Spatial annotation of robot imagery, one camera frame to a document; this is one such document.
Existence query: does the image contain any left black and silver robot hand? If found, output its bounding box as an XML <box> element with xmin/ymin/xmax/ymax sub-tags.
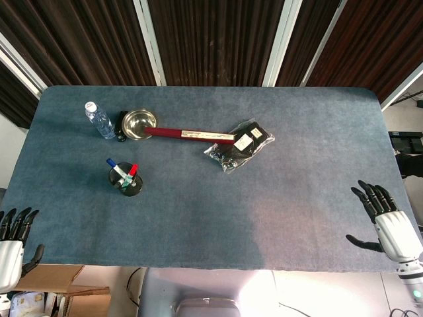
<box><xmin>0</xmin><ymin>207</ymin><xmax>45</xmax><ymax>294</ymax></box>

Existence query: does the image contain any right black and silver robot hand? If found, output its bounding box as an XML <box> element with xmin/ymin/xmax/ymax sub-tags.
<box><xmin>345</xmin><ymin>180</ymin><xmax>423</xmax><ymax>265</ymax></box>

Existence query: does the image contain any blue-capped marker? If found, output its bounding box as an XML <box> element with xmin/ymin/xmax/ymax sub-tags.
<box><xmin>106</xmin><ymin>158</ymin><xmax>128</xmax><ymax>186</ymax></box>

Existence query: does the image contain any black mesh pen holder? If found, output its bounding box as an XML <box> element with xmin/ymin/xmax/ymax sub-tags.
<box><xmin>108</xmin><ymin>162</ymin><xmax>144</xmax><ymax>197</ymax></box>

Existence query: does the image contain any red-capped marker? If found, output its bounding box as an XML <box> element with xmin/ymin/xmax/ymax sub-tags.
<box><xmin>124</xmin><ymin>163</ymin><xmax>139</xmax><ymax>189</ymax></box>

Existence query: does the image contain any open brown cardboard box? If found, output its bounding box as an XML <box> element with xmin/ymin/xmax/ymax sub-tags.
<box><xmin>13</xmin><ymin>264</ymin><xmax>85</xmax><ymax>297</ymax></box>

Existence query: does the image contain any black rounded object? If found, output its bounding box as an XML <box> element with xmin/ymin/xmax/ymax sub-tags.
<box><xmin>395</xmin><ymin>153</ymin><xmax>423</xmax><ymax>180</ymax></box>

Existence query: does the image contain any brown cardboard box flap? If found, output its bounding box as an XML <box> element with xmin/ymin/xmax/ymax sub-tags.
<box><xmin>62</xmin><ymin>285</ymin><xmax>112</xmax><ymax>317</ymax></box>

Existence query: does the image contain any black equipment case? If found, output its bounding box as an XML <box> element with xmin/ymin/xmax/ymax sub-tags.
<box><xmin>388</xmin><ymin>131</ymin><xmax>423</xmax><ymax>155</ymax></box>

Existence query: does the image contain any brown pleated curtain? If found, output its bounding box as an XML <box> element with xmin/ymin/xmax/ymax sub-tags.
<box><xmin>147</xmin><ymin>0</ymin><xmax>286</xmax><ymax>88</ymax></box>
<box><xmin>305</xmin><ymin>0</ymin><xmax>423</xmax><ymax>104</ymax></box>
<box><xmin>0</xmin><ymin>0</ymin><xmax>157</xmax><ymax>87</ymax></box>
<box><xmin>0</xmin><ymin>61</ymin><xmax>41</xmax><ymax>130</ymax></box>

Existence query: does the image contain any clear plastic water bottle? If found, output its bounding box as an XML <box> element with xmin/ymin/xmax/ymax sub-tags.
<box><xmin>85</xmin><ymin>101</ymin><xmax>117</xmax><ymax>140</ymax></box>

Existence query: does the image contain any blue felt table cloth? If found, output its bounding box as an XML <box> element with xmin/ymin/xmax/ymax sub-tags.
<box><xmin>6</xmin><ymin>85</ymin><xmax>412</xmax><ymax>273</ymax></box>

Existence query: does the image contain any clear bag with black items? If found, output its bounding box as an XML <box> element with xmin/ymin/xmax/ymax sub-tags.
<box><xmin>203</xmin><ymin>121</ymin><xmax>276</xmax><ymax>174</ymax></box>

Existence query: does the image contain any stainless steel bowl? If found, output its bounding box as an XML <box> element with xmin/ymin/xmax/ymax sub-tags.
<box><xmin>121</xmin><ymin>109</ymin><xmax>159</xmax><ymax>141</ymax></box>

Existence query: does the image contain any grey robot torso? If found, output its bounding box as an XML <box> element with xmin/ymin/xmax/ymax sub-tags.
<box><xmin>138</xmin><ymin>267</ymin><xmax>278</xmax><ymax>317</ymax></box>

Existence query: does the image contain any long dark red box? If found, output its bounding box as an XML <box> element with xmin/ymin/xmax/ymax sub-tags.
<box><xmin>144</xmin><ymin>125</ymin><xmax>236</xmax><ymax>145</ymax></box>

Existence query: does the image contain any black cable loop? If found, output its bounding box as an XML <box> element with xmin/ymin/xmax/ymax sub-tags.
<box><xmin>126</xmin><ymin>267</ymin><xmax>143</xmax><ymax>306</ymax></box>

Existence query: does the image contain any thin black cable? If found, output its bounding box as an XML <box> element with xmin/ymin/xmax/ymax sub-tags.
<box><xmin>279</xmin><ymin>302</ymin><xmax>313</xmax><ymax>317</ymax></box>

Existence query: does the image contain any white metal frame post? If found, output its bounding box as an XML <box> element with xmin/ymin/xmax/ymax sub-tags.
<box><xmin>379</xmin><ymin>62</ymin><xmax>423</xmax><ymax>112</ymax></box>
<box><xmin>301</xmin><ymin>0</ymin><xmax>347</xmax><ymax>88</ymax></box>
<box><xmin>133</xmin><ymin>0</ymin><xmax>167</xmax><ymax>87</ymax></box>
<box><xmin>262</xmin><ymin>0</ymin><xmax>304</xmax><ymax>88</ymax></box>
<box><xmin>0</xmin><ymin>32</ymin><xmax>50</xmax><ymax>101</ymax></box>

